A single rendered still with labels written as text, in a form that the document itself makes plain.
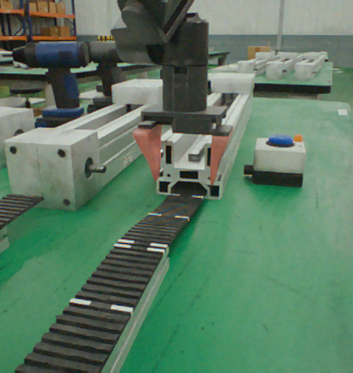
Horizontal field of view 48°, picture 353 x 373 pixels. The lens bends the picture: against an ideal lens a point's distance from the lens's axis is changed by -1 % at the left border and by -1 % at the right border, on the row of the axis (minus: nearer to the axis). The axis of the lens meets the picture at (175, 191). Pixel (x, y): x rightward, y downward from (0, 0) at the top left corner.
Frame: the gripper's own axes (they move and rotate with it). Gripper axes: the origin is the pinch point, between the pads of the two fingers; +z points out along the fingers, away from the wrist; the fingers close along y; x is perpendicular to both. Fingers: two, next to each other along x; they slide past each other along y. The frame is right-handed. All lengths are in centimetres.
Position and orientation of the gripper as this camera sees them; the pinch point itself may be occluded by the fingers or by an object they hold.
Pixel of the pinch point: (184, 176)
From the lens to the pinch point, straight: 54.9
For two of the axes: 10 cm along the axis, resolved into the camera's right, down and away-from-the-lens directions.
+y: -9.7, -0.9, 2.3
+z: 0.0, 9.3, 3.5
